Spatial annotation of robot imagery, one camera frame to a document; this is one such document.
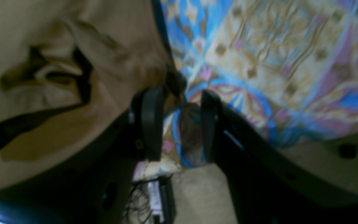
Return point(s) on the brown t-shirt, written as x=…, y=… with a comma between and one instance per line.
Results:
x=68, y=68

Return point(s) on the black box with Chouquette label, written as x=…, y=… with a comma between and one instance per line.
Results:
x=161, y=200

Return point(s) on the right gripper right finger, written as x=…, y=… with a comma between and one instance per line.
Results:
x=266, y=187

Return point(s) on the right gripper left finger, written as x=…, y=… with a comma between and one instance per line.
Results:
x=93, y=185

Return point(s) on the patterned tablecloth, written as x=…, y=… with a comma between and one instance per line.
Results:
x=290, y=67

